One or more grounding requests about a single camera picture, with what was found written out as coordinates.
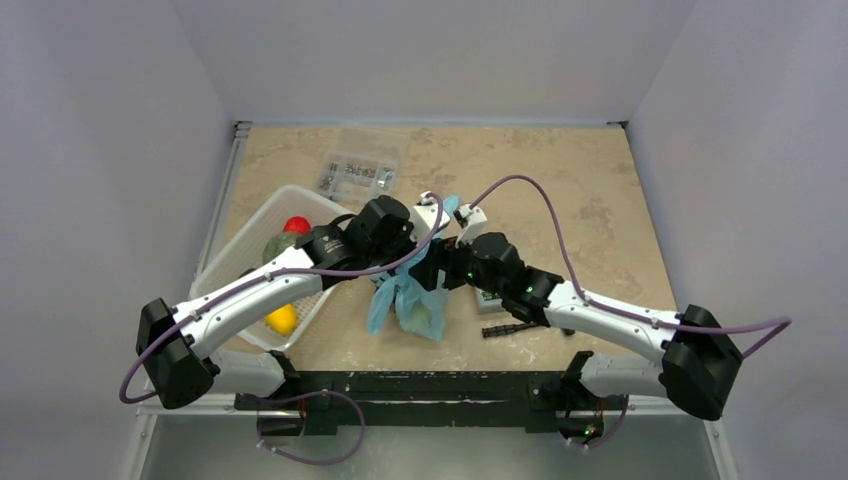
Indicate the blue plastic bag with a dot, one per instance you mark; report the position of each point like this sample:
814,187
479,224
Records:
418,311

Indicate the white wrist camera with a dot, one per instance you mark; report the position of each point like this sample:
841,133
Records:
472,221
425,217

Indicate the yellow fake lemon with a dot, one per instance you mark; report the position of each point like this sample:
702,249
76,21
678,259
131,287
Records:
283,321

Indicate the aluminium frame rail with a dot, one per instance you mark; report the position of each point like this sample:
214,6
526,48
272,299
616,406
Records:
216,227

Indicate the green circuit board box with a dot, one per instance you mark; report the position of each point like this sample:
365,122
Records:
487,302

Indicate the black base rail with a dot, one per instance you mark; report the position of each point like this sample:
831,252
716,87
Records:
320,402

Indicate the red fake fruit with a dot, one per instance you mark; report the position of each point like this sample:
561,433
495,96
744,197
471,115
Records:
297,225

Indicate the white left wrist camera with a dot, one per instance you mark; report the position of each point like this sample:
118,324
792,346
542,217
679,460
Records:
425,217

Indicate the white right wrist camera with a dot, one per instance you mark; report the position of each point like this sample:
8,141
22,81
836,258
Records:
472,221

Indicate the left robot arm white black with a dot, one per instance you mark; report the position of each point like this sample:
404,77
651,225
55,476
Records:
176,344

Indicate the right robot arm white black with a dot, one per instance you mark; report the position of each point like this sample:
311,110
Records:
685,357

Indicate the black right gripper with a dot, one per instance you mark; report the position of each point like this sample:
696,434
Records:
457,263

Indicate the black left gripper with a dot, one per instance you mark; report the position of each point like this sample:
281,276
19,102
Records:
410,243

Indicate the green fake fruit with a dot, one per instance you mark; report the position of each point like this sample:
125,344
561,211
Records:
278,244

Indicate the black T-handle tool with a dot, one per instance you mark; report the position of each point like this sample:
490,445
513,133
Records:
506,330

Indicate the white plastic basket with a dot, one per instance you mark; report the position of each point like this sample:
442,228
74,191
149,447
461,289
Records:
245,250

